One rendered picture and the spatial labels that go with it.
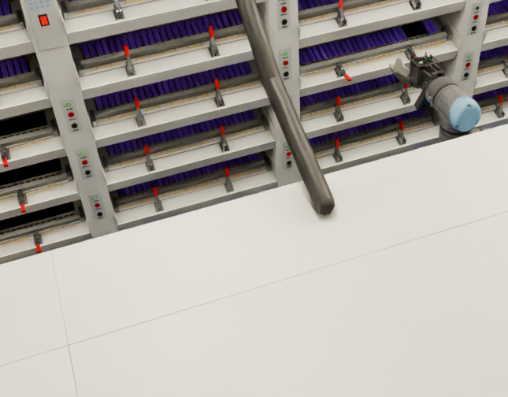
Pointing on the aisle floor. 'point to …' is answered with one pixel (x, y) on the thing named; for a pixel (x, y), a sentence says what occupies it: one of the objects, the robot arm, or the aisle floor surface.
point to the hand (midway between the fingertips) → (405, 64)
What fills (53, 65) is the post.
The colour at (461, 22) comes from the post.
